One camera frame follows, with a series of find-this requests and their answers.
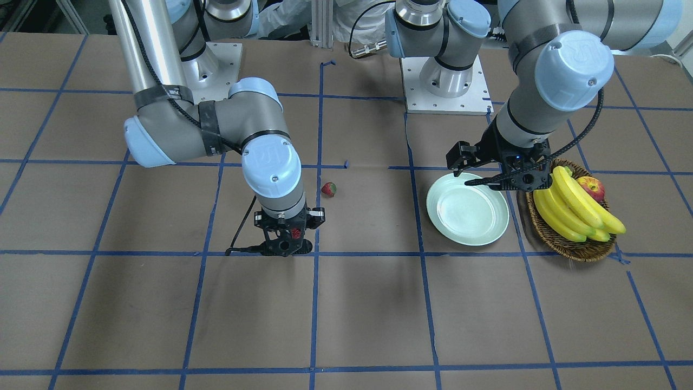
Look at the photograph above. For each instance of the wicker basket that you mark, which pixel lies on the wicker basket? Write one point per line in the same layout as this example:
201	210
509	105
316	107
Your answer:
537	231

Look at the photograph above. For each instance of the red apple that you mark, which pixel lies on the red apple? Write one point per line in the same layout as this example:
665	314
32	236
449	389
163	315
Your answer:
593	187

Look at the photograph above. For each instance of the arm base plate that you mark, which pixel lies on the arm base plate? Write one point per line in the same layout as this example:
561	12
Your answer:
211	74
471	86

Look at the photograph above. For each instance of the yellow banana bunch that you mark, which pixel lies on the yellow banana bunch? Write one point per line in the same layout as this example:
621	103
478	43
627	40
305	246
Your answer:
572	212

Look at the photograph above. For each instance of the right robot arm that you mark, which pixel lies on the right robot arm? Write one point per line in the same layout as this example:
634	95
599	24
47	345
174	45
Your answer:
188	107

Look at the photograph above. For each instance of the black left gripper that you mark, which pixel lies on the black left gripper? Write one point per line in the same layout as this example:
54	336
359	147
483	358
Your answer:
490	148

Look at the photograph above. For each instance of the light green plate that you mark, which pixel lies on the light green plate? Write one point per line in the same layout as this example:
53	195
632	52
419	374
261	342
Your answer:
472	216

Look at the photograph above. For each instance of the aluminium frame post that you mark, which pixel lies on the aluminium frame post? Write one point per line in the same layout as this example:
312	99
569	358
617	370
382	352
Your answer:
321	24

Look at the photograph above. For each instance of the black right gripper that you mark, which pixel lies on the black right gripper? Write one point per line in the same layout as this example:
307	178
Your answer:
318	215

